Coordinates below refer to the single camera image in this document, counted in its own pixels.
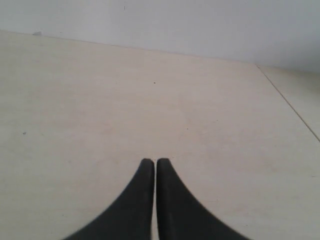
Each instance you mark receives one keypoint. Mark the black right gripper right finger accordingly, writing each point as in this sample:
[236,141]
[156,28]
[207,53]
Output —
[180,216]

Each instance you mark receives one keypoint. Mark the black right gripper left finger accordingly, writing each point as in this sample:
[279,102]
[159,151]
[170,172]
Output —
[129,217]

